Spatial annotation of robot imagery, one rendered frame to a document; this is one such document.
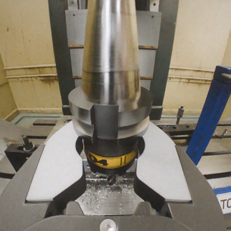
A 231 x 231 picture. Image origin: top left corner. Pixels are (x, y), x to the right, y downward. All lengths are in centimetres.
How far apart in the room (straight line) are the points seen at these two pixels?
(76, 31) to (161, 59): 49
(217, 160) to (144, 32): 66
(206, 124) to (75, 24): 70
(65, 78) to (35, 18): 63
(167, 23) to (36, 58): 104
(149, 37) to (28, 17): 96
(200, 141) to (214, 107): 10
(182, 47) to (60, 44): 94
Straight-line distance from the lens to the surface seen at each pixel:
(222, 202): 43
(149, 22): 78
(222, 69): 33
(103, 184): 41
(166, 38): 85
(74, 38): 78
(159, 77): 86
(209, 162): 57
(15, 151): 42
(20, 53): 140
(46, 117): 145
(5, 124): 118
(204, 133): 37
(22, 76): 143
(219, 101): 34
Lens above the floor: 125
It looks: 30 degrees down
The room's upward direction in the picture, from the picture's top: 1 degrees clockwise
